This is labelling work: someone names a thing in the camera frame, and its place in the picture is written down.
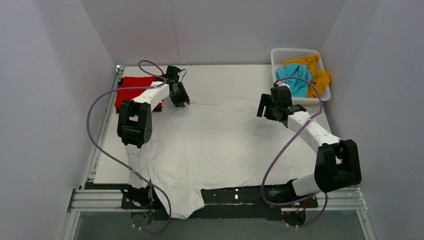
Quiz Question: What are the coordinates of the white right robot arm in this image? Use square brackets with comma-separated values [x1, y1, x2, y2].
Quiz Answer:
[256, 85, 362, 202]

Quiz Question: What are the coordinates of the mustard yellow crumpled t shirt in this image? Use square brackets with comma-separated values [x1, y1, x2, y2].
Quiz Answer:
[275, 54, 331, 98]

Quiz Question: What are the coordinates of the light blue crumpled t shirt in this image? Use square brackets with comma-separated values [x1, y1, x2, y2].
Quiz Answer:
[275, 63, 313, 98]

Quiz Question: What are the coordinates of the aluminium frame rail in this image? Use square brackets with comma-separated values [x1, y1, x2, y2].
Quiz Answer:
[60, 65, 125, 240]

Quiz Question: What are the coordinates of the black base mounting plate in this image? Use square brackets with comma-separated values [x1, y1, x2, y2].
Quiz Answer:
[120, 186, 318, 222]

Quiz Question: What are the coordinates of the white t shirt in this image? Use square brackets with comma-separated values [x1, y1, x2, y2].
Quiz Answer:
[143, 100, 316, 220]

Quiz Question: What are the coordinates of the red folded t shirt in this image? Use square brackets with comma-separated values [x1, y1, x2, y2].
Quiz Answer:
[114, 76, 155, 113]

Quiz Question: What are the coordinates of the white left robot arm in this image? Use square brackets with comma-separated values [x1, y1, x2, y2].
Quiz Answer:
[117, 65, 190, 191]

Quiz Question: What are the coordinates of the white plastic basket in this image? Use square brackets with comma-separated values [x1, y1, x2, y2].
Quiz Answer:
[270, 48, 331, 101]

